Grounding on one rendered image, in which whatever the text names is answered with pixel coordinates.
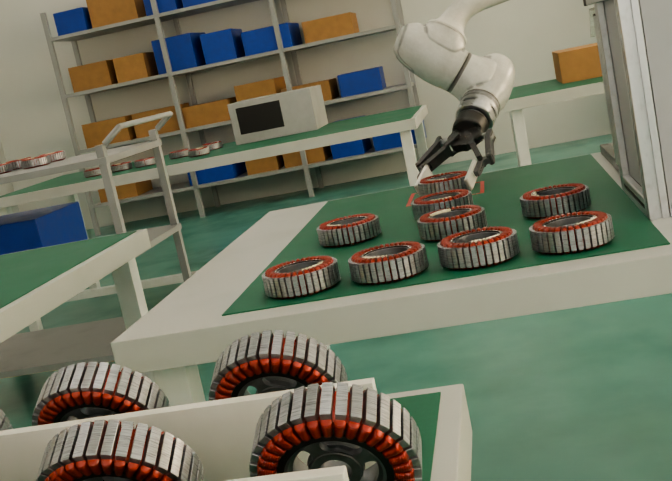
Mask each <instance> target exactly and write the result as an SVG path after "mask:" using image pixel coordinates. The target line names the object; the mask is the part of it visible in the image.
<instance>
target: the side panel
mask: <svg viewBox="0 0 672 481"><path fill-rule="evenodd" d="M594 8H595V15H596V21H597V28H598V34H599V41H600V47H601V54H602V60H603V67H604V73H605V80H606V86H607V93H608V99H609V106H610V112H611V119H612V125H613V132H614V138H615V145H616V151H617V158H618V164H619V171H620V177H621V184H622V190H623V191H624V192H625V193H626V194H627V195H628V196H629V198H630V199H631V200H632V201H633V202H634V203H635V204H636V205H637V206H638V208H639V209H640V210H641V211H642V212H643V213H644V214H645V215H646V217H647V218H648V219H649V220H650V221H652V220H657V218H663V219H664V218H670V217H671V215H670V209H669V202H668V195H667V188H666V181H665V174H664V167H663V161H662V154H661V147H660V140H659V133H658V126H657V119H656V113H655V106H654V99H653V92H652V85H651V78H650V71H649V65H648V58H647V51H646V44H645V37H644V30H643V23H642V16H641V10H640V3H639V0H607V1H603V2H598V3H594Z"/></svg>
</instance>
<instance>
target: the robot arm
mask: <svg viewBox="0 0 672 481"><path fill-rule="evenodd" d="M506 1H509V0H455V1H454V2H453V3H452V4H451V5H450V6H449V7H448V8H447V9H446V10H445V11H444V13H443V14H442V15H441V16H440V17H439V18H437V19H432V20H429V21H428V22H427V24H425V25H423V24H420V23H408V24H406V25H405V26H403V27H401V29H400V32H399V34H398V37H397V39H396V42H395V45H394V48H393V49H394V53H395V55H396V58H397V59H398V61H399V62H400V63H401V64H402V65H403V66H404V67H405V68H407V69H408V70H409V71H410V72H412V73H413V74H415V75H416V76H418V77H419V78H421V79H422V80H424V81H426V82H428V83H429V84H431V85H433V86H436V87H439V88H441V89H443V90H445V91H447V92H449V93H451V94H452V95H453V96H455V97H456V98H457V99H458V100H459V101H460V104H459V106H458V108H457V110H456V113H455V118H456V120H455V122H454V124H453V128H452V133H451V134H450V135H449V136H448V138H442V137H441V136H438V137H437V138H436V140H435V142H434V143H433V144H432V146H431V147H430V148H429V149H428V150H427V151H426V152H425V153H424V154H423V156H422V157H421V158H420V159H419V160H418V161H417V162H416V163H415V165H416V167H417V169H418V171H419V174H418V176H417V181H416V183H415V185H414V188H415V189H416V191H417V193H418V195H419V196H420V193H419V188H418V182H419V181H420V180H421V179H423V178H425V177H428V176H432V175H433V174H432V171H433V170H434V169H436V168H437V167H438V166H439V165H440V164H442V163H443V162H444V161H445V160H447V159H448V158H449V157H450V156H451V157H453V156H454V155H455V154H457V153H459V152H462V151H469V150H471V149H472V150H473V152H474V154H475V156H476V158H477V160H478V161H477V160H476V158H475V159H473V160H472V162H471V165H470V167H469V170H468V172H467V174H466V177H465V179H464V182H465V184H466V186H467V188H468V190H469V191H472V189H473V187H474V185H475V182H476V180H477V177H478V176H480V175H481V174H482V171H483V169H484V167H486V165H487V164H490V165H493V164H494V163H495V154H494V142H495V139H496V137H495V134H494V132H493V130H492V127H493V125H494V123H495V121H496V118H497V117H498V115H499V112H500V111H501V110H502V109H503V108H504V107H505V105H506V103H507V102H508V100H509V97H510V95H511V92H512V88H513V84H514V78H515V70H514V66H513V63H512V62H511V60H510V59H509V58H508V57H506V56H504V55H502V54H498V53H494V54H488V55H485V56H483V57H480V56H476V55H474V54H471V53H469V52H468V51H466V50H465V45H466V42H467V39H466V37H465V35H464V29H465V26H466V24H467V22H468V21H469V19H470V18H471V17H473V16H474V15H475V14H477V13H479V12H481V11H483V10H486V9H488V8H491V7H493V6H496V5H498V4H501V3H504V2H506ZM483 140H485V155H486V156H483V157H482V155H481V153H480V151H479V149H478V147H477V145H478V144H479V143H480V142H482V141H483ZM450 146H451V148H452V149H453V151H452V150H451V149H450Z"/></svg>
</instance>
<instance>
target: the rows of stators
mask: <svg viewBox="0 0 672 481"><path fill-rule="evenodd" d="M529 233H530V239H531V244H532V249H533V250H534V251H537V252H539V253H542V254H550V255H552V254H555V255H557V254H564V253H566V254H569V253H570V252H571V251H572V253H576V252H577V250H578V251H579V252H582V251H583V250H585V251H588V250H589V249H595V248H598V247H600V246H603V245H604V244H607V243H608V242H609V241H611V240H612V239H613V238H614V237H615V235H614V229H613V223H612V216H611V215H610V214H607V213H605V212H601V211H592V210H591V211H579V212H572V215H571V213H569V212H568V213H566V215H565V214H563V213H562V214H560V215H555V216H550V217H546V218H544V219H541V220H539V221H537V222H535V223H534V224H533V225H532V226H531V227H529ZM437 248H438V253H439V259H440V264H441V266H443V267H446V268H448V269H454V270H457V269H458V270H462V269H463V270H467V269H473V268H476V269H478V268H479V267H480V266H481V267H482V268H484V267H486V265H487V266H488V267H489V266H491V265H497V264H498V263H499V264H500V263H502V262H506V261H507V260H510V259H511V258H513V257H514V256H515V255H517V254H518V253H519V252H520V249H519V244H518V238H517V232H516V230H515V229H512V228H510V227H505V226H498V227H497V226H493V227H492V226H489V227H483V228H482V229H481V228H477V231H476V229H471V231H470V230H466V231H461V232H460V233H459V232H457V233H455V234H451V235H449V236H447V237H444V238H443V239H442V240H441V241H440V242H439V243H438V244H437ZM348 264H349V269H350V273H351V278H352V281H354V282H357V283H359V284H363V285H364V284H366V285H369V284H371V285H374V284H380V283H382V284H385V283H386V281H387V282H388V283H391V282H392V279H393V281H394V282H396V281H398V279H399V280H403V279H404V278H405V279H407V278H409V277H413V276H414V275H417V274H419V273H421V272H423V270H425V269H426V268H427V267H428V265H429V264H428V259H427V254H426V249H425V245H424V244H422V243H419V242H416V241H414V242H413V241H401V242H396V243H394V242H391V243H390V245H389V243H386V244H385V247H384V245H383V244H381V245H379V246H374V247H369V248H366V249H364V250H361V251H359V252H357V253H355V254H354V255H352V257H350V258H349V259H348ZM340 279H341V277H340V272H339V267H338V262H337V259H336V258H333V257H330V256H324V255H322V256H319V255H318V256H312V257H309V256H308V257H307V258H305V257H303V258H301V260H300V259H299V258H297V259H296V262H295V260H291V261H290V262H289V261H286V262H285V263H280V264H277V265H276V266H272V267H270V268H269V269H267V270H266V271H265V272H264V273H263V274H262V280H263V284H264V289H265V293H266V295H267V296H268V297H272V298H275V299H285V298H286V299H290V298H295V297H296V296H297V297H301V296H302V295H303V296H307V293H308V294H309V295H312V294H313V293H318V292H322V291H324V290H327V289H328V288H331V287H333V286H334V285H336V283H338V282H339V281H340Z"/></svg>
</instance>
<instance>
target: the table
mask: <svg viewBox="0 0 672 481"><path fill-rule="evenodd" d="M295 334H296V333H295V332H292V331H287V333H286V336H285V338H284V331H283V330H275V331H274V335H273V333H272V330H266V331H263V333H262V334H261V333H260V332H255V333H252V334H251V337H250V336H249V334H248V335H245V336H243V337H241V340H240V339H237V340H235V341H234V342H232V345H231V344H229V345H228V346H227V347H226V348H225V351H222V353H221V354H220V356H219V358H218V359H217V362H216V365H215V368H214V373H213V377H212V382H211V386H210V390H209V401H213V400H220V399H227V398H234V397H241V396H248V395H251V394H250V393H249V392H248V390H247V388H248V386H252V387H255V388H256V389H257V390H256V394H262V393H269V392H276V391H283V390H290V389H294V393H292V392H291V391H289V392H287V393H285V394H283V395H282V399H281V398H280V397H278V398H277V399H275V400H274V401H273V402H272V405H268V406H267V407H266V409H265V410H264V413H262V414H261V416H260V417H259V419H258V423H257V425H256V428H255V434H254V440H253V446H252V452H251V458H250V464H249V471H250V477H257V476H265V475H272V474H280V473H288V472H296V471H304V470H312V469H320V468H328V467H336V466H344V465H345V466H346V469H347V473H348V478H349V481H471V460H472V427H471V422H470V417H469V411H468V406H467V401H466V396H465V390H464V385H463V384H456V385H449V386H442V387H435V388H428V389H420V390H413V391H406V392H399V393H392V394H383V393H380V394H377V390H374V389H371V388H368V387H367V389H366V390H364V391H363V386H361V385H357V384H352V387H351V388H350V391H349V392H348V383H342V382H346V381H348V377H347V373H346V372H345V367H344V365H343V364H341V360H340V359H339V357H338V356H335V353H334V352H333V351H332V350H331V349H328V350H327V346H326V345H324V344H323V343H321V342H320V343H319V344H317V343H318V340H316V339H314V338H312V337H310V338H309V339H307V335H304V334H300V333H299V334H298V336H297V337H296V339H295ZM120 367H121V366H120V365H117V364H112V366H111V369H110V365H109V363H105V362H100V365H99V364H98V363H97V362H89V363H88V364H86V362H82V363H78V364H77V365H75V364H72V365H69V366H67V368H66V367H63V368H61V369H59V371H58V372H57V371H56V372H54V373H53V374H52V375H51V377H49V378H48V379H47V380H46V382H45V383H44V385H43V387H42V390H41V393H40V395H39V398H38V401H37V404H36V406H35V409H34V412H33V415H32V426H38V425H45V424H52V423H59V422H66V421H73V420H80V419H87V418H94V417H101V416H108V415H115V414H122V413H129V412H136V411H143V410H150V409H157V408H164V407H171V406H170V404H169V400H168V398H167V396H165V393H164V392H163V391H162V389H159V386H158V385H157V384H156V383H154V382H153V383H151V380H150V379H149V378H148V377H146V376H144V377H143V376H142V374H141V373H139V372H137V371H134V372H132V373H131V371H132V369H130V368H127V367H123V368H122V370H121V372H120ZM333 383H337V388H336V391H335V386H334V385H333ZM319 385H322V388H321V386H319ZM305 387H307V389H306V388H305ZM158 389H159V390H158ZM85 407H86V408H85ZM84 408H85V409H84ZM192 451H193V450H192V449H191V448H190V447H189V446H188V445H184V442H183V441H182V440H180V439H179V438H175V437H174V435H172V434H170V433H168V432H166V431H165V432H164V431H163V432H162V430H161V429H159V428H156V427H153V426H152V427H150V428H149V429H148V425H146V424H142V423H138V424H137V425H136V428H135V429H134V422H132V421H125V420H124V421H123V424H121V421H120V420H109V421H106V420H95V421H94V422H91V421H87V422H83V423H81V425H79V424H75V425H73V426H70V428H69V429H68V428H66V429H64V430H62V431H60V434H59V433H57V434H56V435H55V436H54V437H53V438H52V440H50V441H49V442H48V444H47V447H46V448H45V451H44V455H43V458H42V461H41V464H40V468H39V471H38V474H37V478H36V481H203V480H204V469H203V468H202V467H203V465H202V463H201V461H200V460H199V457H198V456H197V454H196V453H195V452H193V453H192ZM301 451H305V452H308V453H309V454H310V455H309V457H308V460H307V465H306V464H305V463H304V462H302V461H301V460H300V459H299V458H298V456H297V455H298V454H299V453H300V452H301ZM336 460H339V461H336ZM369 461H375V462H376V463H375V464H373V465H372V466H371V467H369V468H367V469H365V463H366V462H369Z"/></svg>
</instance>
